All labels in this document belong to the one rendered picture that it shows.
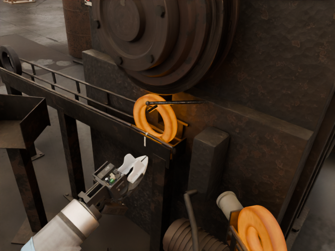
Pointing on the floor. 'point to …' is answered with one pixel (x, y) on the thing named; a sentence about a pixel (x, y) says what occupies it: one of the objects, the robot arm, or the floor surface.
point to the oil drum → (77, 27)
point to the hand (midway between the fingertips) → (144, 161)
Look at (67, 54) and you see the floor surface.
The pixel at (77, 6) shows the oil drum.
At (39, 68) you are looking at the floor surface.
